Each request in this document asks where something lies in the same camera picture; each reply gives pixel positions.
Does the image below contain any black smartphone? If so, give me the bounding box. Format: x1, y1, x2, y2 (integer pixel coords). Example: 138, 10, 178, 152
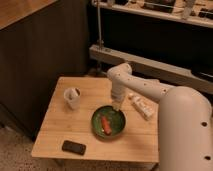
62, 140, 86, 155

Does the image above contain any green ceramic bowl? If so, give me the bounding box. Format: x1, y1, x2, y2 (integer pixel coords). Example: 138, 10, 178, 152
91, 105, 126, 138

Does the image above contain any dark wooden cabinet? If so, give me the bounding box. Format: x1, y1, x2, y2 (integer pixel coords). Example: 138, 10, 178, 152
0, 0, 89, 139

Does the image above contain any vertical metal pole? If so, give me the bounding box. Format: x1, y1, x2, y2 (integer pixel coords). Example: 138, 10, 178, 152
97, 0, 103, 50

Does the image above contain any wooden side table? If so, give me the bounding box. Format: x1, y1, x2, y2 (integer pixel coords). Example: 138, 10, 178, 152
30, 76, 161, 171

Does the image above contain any orange carrot toy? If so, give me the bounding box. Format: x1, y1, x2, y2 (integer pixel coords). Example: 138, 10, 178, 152
101, 116, 112, 135

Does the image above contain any metal shelf rack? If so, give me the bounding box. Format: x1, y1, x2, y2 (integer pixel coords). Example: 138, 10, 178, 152
89, 1, 213, 95

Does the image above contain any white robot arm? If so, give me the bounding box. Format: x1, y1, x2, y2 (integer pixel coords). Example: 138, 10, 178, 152
107, 63, 213, 171

